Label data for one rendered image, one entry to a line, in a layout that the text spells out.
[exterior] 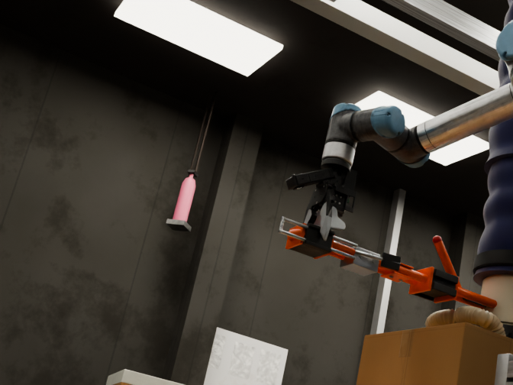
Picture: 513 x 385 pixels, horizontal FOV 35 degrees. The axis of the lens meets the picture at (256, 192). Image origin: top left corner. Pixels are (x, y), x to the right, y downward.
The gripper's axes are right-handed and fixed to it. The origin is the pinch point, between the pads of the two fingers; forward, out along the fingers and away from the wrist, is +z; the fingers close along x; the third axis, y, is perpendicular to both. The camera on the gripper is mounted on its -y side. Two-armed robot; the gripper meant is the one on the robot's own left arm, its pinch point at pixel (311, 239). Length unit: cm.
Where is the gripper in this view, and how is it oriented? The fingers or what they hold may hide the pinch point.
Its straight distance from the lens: 191.4
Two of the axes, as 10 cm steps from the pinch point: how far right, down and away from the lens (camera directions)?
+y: 8.8, 3.4, 3.3
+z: -2.2, 9.1, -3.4
